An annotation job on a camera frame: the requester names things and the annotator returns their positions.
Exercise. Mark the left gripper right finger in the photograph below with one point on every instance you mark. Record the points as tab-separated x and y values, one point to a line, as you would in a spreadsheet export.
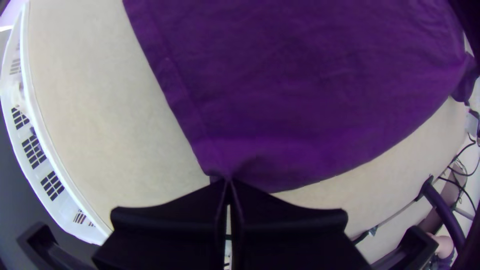
292	236

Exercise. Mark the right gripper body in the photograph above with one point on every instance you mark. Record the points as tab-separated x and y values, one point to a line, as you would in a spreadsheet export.
468	26

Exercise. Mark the dark t-shirt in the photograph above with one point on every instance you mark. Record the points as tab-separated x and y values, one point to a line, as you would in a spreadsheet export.
300	86

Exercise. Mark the white laundry basket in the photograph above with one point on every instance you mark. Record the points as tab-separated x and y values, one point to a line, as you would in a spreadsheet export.
26	150

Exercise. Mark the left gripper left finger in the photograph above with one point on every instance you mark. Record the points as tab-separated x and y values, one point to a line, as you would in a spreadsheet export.
168	236

